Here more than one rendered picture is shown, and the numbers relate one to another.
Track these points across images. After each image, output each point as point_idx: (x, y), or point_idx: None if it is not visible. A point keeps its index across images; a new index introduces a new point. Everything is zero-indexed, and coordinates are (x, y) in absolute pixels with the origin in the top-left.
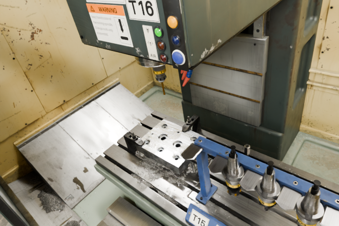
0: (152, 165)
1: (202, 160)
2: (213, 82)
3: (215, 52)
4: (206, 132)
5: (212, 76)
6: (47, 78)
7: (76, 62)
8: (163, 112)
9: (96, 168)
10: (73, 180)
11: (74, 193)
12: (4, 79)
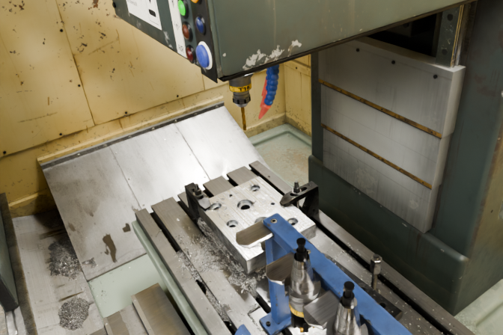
0: (215, 247)
1: (273, 256)
2: (360, 133)
3: (369, 78)
4: (325, 218)
5: (359, 122)
6: (106, 71)
7: (158, 56)
8: (284, 170)
9: (133, 227)
10: (103, 238)
11: (99, 259)
12: (42, 59)
